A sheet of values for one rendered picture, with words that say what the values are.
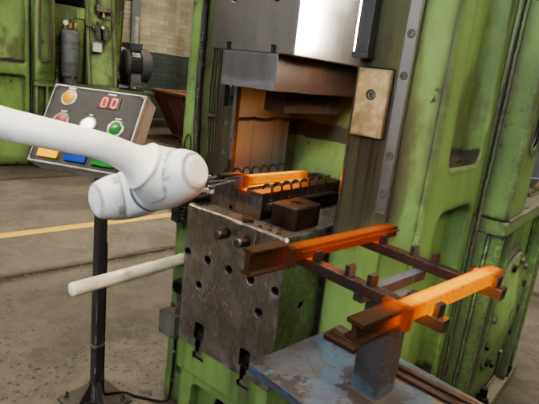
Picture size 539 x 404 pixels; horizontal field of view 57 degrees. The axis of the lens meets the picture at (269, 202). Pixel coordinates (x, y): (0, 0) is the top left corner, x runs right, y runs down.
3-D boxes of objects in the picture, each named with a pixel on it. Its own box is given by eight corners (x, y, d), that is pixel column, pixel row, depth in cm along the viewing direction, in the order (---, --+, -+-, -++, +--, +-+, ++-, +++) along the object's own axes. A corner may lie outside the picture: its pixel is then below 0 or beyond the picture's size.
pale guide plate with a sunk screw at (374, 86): (378, 139, 125) (391, 70, 120) (348, 133, 130) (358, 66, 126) (382, 139, 126) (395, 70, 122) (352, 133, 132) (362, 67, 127)
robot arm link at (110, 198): (145, 218, 119) (178, 208, 111) (86, 229, 107) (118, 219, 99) (135, 175, 119) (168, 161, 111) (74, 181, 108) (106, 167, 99)
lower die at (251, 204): (259, 220, 138) (262, 191, 136) (209, 203, 150) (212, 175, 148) (338, 202, 170) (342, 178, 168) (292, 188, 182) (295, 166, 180)
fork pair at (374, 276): (370, 288, 80) (372, 276, 80) (343, 275, 84) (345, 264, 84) (439, 263, 96) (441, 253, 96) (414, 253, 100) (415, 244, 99)
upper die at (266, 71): (274, 91, 129) (278, 54, 127) (220, 83, 141) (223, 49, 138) (354, 98, 161) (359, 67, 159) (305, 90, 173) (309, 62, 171)
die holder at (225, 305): (267, 392, 136) (287, 239, 124) (177, 336, 158) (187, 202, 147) (366, 328, 178) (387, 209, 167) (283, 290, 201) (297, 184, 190)
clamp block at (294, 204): (293, 232, 131) (297, 209, 129) (269, 224, 136) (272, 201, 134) (319, 225, 140) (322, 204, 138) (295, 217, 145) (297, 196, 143)
